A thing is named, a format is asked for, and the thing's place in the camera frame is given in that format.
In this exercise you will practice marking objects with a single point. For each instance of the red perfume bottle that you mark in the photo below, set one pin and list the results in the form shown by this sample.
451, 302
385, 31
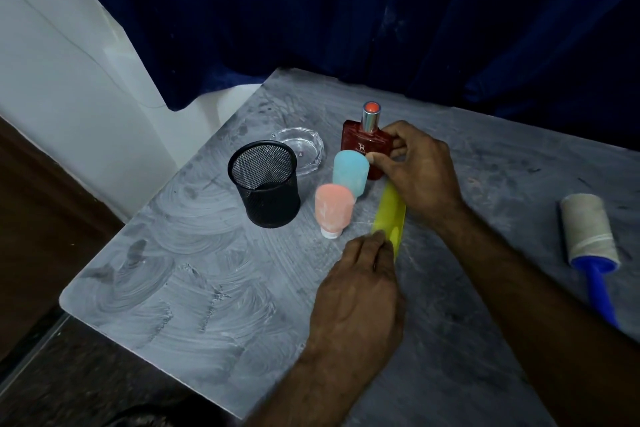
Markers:
365, 139

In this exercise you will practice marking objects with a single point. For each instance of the pink bottle white cap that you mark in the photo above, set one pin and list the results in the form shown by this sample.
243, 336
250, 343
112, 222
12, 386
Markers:
332, 209

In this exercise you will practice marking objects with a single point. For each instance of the dark blue curtain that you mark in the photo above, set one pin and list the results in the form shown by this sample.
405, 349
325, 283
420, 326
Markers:
350, 7

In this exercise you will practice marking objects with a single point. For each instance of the light blue bottle white cap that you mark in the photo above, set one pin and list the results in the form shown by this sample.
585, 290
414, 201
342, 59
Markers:
350, 172

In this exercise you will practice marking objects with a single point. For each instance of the clear glass ashtray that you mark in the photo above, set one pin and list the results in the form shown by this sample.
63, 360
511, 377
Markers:
305, 147

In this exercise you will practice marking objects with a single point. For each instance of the person's right forearm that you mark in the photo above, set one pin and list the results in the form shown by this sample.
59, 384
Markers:
545, 322

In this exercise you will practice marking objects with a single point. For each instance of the white lint roll refill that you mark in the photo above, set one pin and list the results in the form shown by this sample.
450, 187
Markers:
587, 227

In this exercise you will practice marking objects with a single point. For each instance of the brown wooden panel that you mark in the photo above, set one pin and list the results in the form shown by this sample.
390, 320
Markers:
45, 242

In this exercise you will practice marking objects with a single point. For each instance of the person's left hand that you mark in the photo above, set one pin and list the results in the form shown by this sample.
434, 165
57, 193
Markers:
355, 307

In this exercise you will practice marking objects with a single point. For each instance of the person's right hand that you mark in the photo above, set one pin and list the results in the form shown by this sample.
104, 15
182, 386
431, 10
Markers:
422, 174

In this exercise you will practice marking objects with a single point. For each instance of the black mesh cup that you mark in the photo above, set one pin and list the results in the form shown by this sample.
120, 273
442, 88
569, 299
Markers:
265, 184

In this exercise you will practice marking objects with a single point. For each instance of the yellow-green comb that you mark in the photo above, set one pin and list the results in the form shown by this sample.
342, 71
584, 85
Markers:
390, 214

